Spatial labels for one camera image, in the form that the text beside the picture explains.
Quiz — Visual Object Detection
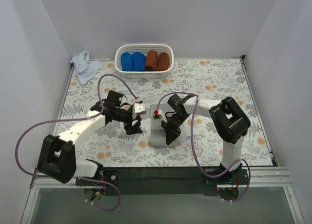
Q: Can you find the blue rolled towel right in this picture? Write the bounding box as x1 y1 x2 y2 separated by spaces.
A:
132 52 146 72

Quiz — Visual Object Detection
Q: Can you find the aluminium frame rail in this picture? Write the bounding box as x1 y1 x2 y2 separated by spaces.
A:
31 163 304 224

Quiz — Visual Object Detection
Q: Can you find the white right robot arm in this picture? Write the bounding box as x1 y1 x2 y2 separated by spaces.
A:
153 92 251 184

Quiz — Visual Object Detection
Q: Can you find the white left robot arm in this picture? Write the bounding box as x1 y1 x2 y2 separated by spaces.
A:
37 91 146 185

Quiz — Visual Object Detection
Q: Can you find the brown rolled towel left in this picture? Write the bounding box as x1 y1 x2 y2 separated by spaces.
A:
145 50 158 71

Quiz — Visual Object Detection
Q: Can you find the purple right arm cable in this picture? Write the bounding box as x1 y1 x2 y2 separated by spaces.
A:
156 92 251 203

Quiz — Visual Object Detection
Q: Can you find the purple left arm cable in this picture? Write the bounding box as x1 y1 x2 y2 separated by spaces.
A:
16 74 141 212

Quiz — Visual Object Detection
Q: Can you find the blue rolled towel left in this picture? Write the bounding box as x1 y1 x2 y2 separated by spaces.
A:
120 52 134 72

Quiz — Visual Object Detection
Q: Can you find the brown rolled towel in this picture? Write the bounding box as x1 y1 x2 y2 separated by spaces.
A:
156 52 170 71
145 50 158 71

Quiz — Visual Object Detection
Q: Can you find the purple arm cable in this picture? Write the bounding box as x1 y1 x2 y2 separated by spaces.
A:
16 74 141 212
156 92 251 203

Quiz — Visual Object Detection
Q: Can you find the grey panda towel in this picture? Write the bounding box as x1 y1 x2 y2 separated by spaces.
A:
150 104 177 148

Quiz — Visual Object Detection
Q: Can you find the floral patterned table mat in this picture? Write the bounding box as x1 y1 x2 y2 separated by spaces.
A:
54 59 272 167

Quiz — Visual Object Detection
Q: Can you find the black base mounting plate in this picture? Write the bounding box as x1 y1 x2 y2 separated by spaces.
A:
75 166 249 197

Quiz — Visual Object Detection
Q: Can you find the blue rolled towel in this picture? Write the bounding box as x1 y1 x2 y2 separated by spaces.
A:
120 52 134 72
132 52 146 72

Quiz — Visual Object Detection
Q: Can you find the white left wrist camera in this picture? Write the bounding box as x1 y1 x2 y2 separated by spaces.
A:
132 97 146 117

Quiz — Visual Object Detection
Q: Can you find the brown rolled towel right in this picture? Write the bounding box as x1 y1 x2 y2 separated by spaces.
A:
156 52 170 71

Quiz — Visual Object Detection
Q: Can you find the light blue towel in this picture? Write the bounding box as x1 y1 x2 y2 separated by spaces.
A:
70 51 99 85

